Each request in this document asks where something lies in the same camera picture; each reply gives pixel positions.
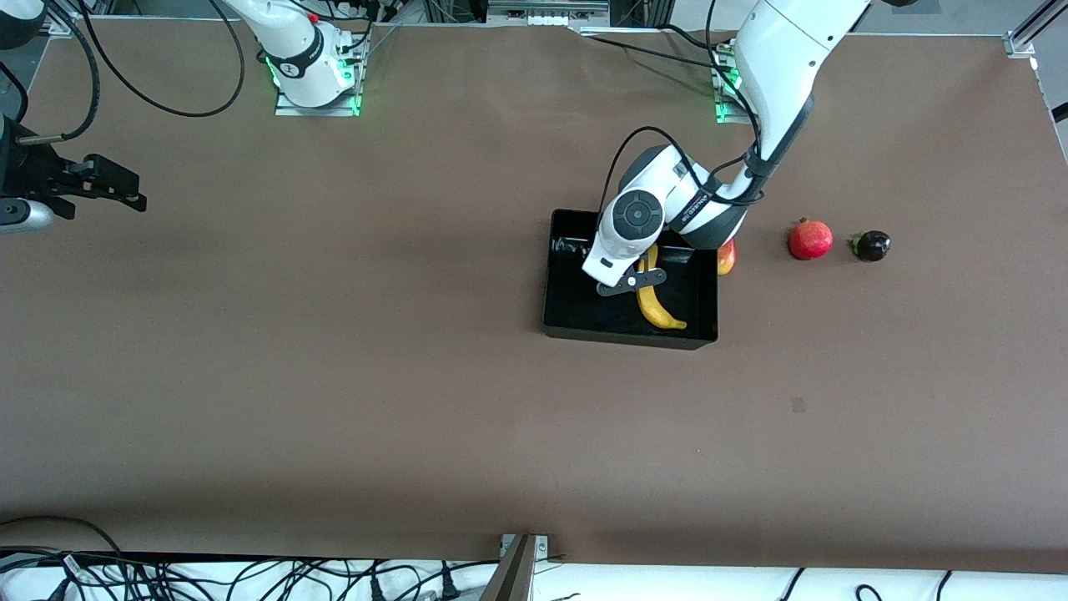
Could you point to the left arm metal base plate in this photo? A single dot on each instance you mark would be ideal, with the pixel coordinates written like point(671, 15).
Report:
point(722, 113)

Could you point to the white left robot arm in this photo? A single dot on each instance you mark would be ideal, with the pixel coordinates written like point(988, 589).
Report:
point(784, 67)

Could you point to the black plastic tray box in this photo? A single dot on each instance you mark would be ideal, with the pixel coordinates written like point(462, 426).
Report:
point(584, 313)

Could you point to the yellow banana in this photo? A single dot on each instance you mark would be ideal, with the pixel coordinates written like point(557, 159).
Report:
point(659, 313)

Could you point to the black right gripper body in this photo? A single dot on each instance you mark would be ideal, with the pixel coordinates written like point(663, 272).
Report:
point(27, 172)

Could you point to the brown table cover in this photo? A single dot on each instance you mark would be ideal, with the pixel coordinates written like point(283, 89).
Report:
point(334, 376)

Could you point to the aluminium frame rail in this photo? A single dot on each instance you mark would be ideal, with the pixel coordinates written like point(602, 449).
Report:
point(542, 12)

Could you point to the red yellow mango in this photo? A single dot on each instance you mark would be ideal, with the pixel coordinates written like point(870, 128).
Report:
point(727, 260)

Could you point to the red pomegranate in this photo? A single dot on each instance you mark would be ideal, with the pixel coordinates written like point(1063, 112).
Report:
point(811, 240)

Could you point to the dark purple mangosteen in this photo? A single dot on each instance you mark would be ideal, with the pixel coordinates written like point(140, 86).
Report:
point(872, 246)

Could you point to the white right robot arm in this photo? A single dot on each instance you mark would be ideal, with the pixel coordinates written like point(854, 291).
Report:
point(300, 75)

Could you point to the aluminium corner profile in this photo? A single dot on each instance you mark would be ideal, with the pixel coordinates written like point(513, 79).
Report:
point(62, 29)
point(1022, 42)

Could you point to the metal frame bracket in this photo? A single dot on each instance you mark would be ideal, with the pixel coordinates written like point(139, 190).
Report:
point(519, 576)

